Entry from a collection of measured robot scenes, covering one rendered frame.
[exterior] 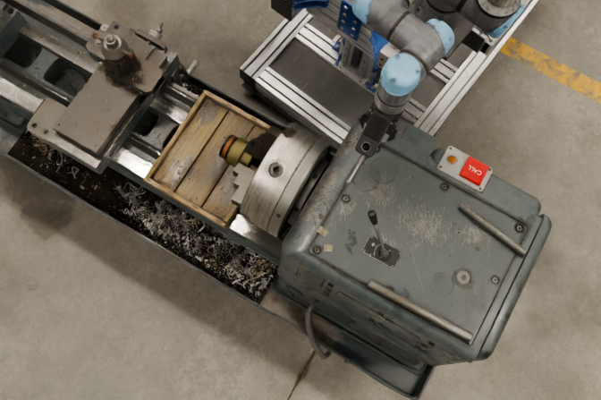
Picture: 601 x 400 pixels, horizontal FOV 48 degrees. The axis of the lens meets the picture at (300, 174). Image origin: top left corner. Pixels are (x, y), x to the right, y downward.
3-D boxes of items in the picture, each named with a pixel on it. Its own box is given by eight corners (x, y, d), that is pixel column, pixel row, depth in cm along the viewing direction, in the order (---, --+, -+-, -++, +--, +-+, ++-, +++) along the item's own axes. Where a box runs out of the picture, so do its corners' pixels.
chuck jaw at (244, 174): (271, 180, 192) (249, 215, 188) (271, 185, 196) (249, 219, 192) (238, 161, 193) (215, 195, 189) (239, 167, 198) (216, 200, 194)
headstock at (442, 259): (513, 239, 214) (563, 208, 177) (447, 375, 201) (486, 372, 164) (349, 148, 221) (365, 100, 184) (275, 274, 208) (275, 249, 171)
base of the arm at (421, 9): (432, -20, 207) (439, -39, 198) (472, 8, 205) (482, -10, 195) (403, 14, 203) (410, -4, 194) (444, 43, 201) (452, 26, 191)
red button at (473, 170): (487, 168, 180) (489, 166, 178) (478, 187, 179) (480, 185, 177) (467, 157, 181) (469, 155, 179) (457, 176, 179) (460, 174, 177)
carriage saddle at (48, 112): (182, 63, 228) (180, 54, 222) (102, 175, 215) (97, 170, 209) (108, 21, 232) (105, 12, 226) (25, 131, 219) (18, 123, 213)
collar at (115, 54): (133, 44, 201) (131, 38, 198) (117, 64, 199) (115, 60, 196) (111, 31, 202) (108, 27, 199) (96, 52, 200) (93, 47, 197)
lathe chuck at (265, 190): (323, 146, 211) (320, 126, 180) (273, 234, 209) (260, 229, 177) (299, 132, 212) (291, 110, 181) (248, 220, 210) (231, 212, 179)
